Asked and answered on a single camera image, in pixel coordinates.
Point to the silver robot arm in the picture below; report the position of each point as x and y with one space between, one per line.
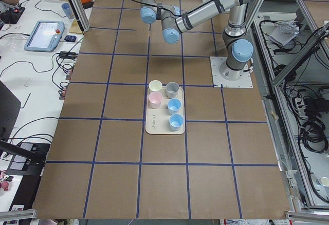
174 24

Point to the blue cup on desk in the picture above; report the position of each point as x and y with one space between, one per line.
67 10

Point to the cream plastic cup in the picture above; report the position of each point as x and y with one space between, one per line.
155 86

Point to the grey plastic cup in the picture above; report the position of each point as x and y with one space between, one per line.
172 89

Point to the pink plastic cup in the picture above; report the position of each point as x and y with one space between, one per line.
155 99

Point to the light blue plastic cup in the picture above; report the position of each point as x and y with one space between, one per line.
174 105

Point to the outer light blue cup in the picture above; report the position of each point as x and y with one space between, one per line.
176 121

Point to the wooden mug stand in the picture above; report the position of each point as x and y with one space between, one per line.
75 27

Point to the blue teach pendant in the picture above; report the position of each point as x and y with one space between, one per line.
45 36

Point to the beige serving tray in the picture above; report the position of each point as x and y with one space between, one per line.
157 120

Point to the aluminium frame post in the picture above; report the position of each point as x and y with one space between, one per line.
80 15

